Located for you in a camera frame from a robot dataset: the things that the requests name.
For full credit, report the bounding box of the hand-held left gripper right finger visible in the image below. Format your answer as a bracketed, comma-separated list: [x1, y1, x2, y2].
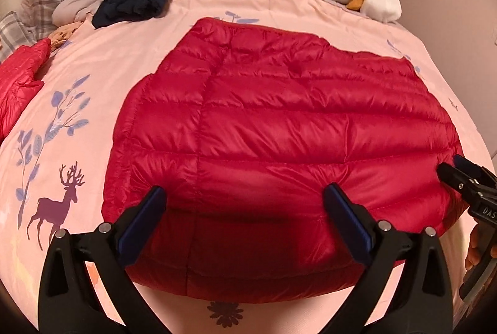
[323, 183, 453, 334]

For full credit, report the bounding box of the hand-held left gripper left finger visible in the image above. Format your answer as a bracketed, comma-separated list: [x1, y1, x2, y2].
[39, 185, 168, 334]

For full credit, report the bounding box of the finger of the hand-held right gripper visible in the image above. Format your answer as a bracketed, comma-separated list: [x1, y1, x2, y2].
[437, 162, 477, 203]
[454, 154, 497, 190]

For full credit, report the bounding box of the red down jacket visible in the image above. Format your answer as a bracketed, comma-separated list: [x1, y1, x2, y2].
[102, 18, 468, 305]

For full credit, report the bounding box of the person's right hand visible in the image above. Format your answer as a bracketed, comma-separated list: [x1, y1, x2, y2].
[465, 228, 486, 269]

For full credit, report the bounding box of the pink printed bedspread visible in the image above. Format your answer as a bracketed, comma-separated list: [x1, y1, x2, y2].
[0, 0, 472, 334]

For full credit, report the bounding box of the small red quilted garment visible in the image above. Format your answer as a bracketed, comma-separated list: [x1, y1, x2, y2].
[0, 38, 52, 141]

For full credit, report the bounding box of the small orange-pink cloth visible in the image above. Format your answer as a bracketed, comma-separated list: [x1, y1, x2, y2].
[50, 23, 83, 48]

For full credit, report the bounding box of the beige crumpled cloth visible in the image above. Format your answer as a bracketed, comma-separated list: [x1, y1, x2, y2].
[52, 0, 103, 27]

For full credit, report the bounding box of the small plaid pillow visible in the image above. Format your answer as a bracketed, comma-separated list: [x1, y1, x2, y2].
[0, 10, 36, 65]

